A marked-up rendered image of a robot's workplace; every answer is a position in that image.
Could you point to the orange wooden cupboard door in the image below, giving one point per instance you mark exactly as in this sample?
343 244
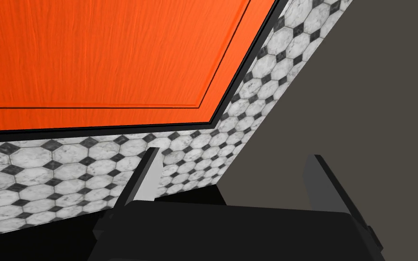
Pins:
96 58

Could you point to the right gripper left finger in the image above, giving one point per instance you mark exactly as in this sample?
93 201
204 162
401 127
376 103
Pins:
147 181

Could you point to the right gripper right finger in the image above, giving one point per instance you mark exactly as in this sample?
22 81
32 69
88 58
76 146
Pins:
323 188

